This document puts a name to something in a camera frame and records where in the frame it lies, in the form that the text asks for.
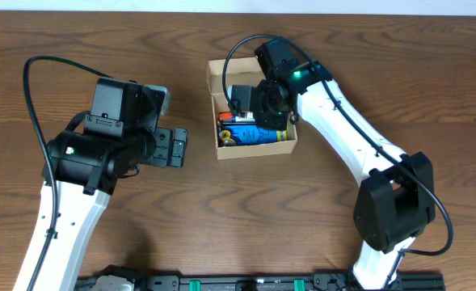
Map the correction tape dispenser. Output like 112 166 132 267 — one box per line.
218 129 236 147

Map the cardboard box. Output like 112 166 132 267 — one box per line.
207 57 297 160

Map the yellow highlighter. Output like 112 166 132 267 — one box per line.
276 131 288 141

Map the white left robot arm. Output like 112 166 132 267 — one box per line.
14 78 187 290

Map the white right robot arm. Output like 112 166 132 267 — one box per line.
254 40 436 290

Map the black whiteboard marker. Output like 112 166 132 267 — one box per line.
232 116 255 123

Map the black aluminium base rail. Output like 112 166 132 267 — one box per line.
75 271 446 291

